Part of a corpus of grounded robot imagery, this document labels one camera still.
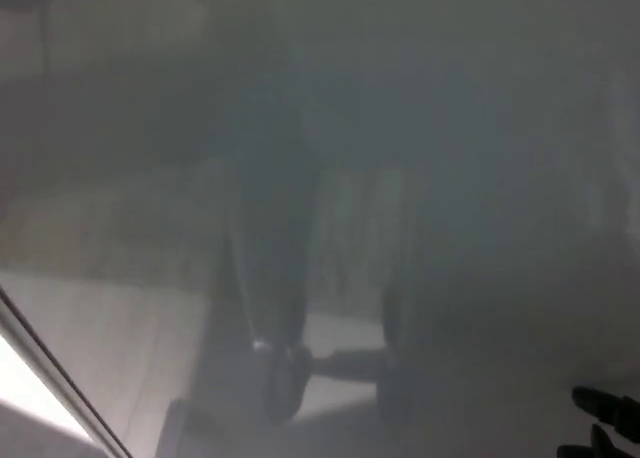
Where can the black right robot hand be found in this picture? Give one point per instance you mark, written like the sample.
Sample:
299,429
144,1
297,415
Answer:
617,418

